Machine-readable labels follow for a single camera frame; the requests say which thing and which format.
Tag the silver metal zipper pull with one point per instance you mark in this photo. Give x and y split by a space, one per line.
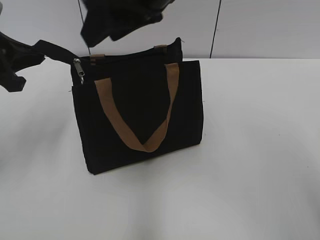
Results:
79 69

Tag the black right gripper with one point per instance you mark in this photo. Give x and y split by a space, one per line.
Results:
97 23

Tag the black canvas tote bag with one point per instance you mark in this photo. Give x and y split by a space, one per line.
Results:
134 107

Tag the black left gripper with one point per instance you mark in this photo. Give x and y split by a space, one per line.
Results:
11 51

